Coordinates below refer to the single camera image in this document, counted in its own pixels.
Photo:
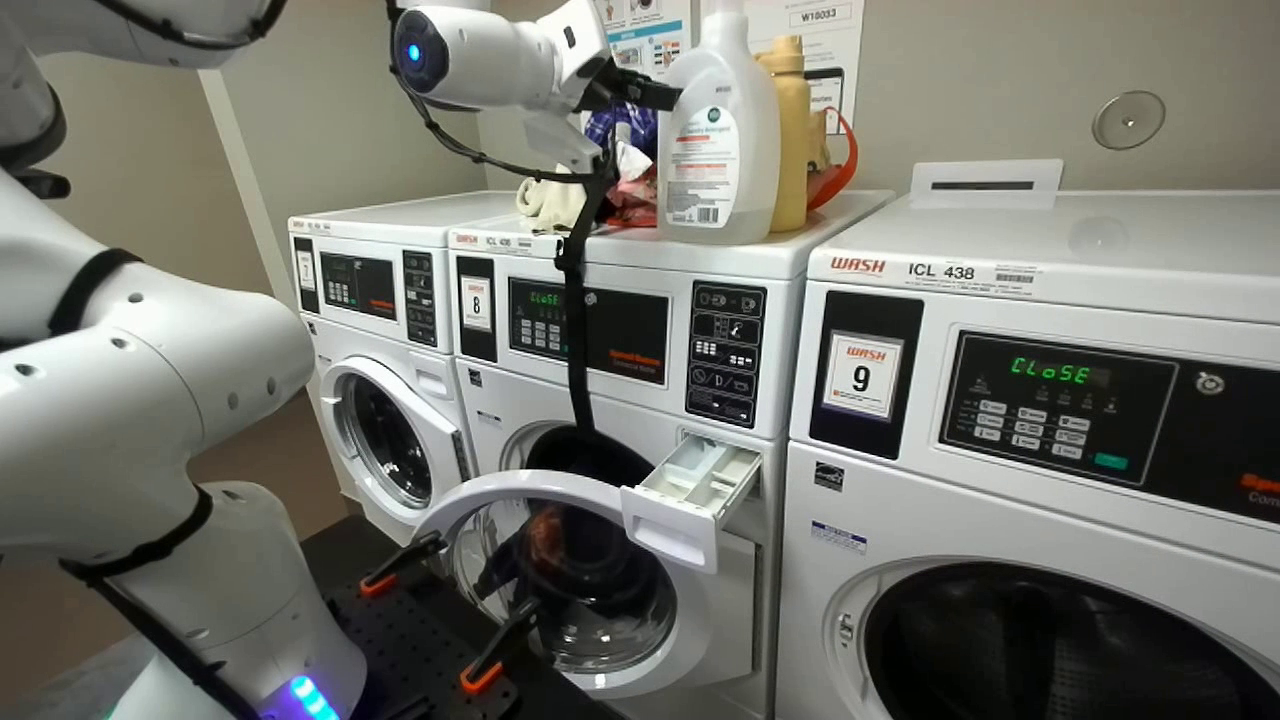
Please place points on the black stereo camera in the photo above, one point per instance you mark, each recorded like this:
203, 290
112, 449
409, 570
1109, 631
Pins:
32, 182

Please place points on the round grey wall plate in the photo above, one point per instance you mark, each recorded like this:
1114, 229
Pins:
1126, 120

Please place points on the white washing machine numbered eight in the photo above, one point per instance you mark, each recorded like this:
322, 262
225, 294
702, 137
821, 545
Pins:
720, 262

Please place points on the blue plaid cloth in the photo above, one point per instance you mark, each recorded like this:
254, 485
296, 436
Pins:
621, 133

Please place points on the white laundry detergent bottle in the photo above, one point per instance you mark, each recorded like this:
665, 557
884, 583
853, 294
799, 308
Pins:
720, 163

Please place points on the white slotted box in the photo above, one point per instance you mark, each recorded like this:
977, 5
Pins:
984, 171

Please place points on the white round washer door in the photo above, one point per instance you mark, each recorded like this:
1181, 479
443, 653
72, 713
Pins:
533, 491
385, 441

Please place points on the beige cloth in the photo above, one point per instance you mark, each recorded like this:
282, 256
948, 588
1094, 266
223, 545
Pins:
547, 205

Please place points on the white detergent drawer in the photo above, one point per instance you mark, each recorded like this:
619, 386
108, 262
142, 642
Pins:
682, 515

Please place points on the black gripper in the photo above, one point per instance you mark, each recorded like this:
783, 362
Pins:
600, 87

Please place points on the blue white wall poster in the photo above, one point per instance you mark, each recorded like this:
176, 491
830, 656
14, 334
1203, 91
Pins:
653, 33

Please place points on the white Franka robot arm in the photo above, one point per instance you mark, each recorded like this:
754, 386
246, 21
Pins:
134, 402

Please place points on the white front-load washing machine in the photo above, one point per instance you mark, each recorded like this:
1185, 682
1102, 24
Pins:
381, 340

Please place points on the number nine card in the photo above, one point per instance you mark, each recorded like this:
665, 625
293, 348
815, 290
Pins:
863, 378

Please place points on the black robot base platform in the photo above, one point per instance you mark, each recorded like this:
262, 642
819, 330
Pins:
414, 642

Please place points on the white crumpled cloth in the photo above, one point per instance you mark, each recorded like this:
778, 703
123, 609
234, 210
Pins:
635, 163

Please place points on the yellow water bottle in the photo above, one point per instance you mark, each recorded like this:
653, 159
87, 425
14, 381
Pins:
799, 147

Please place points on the orange white wash poster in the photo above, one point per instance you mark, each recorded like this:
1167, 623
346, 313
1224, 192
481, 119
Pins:
832, 40

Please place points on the white washing machine numbered nine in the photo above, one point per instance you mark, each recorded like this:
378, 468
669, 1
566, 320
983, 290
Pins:
1065, 255

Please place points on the number eight card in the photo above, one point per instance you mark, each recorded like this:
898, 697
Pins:
479, 304

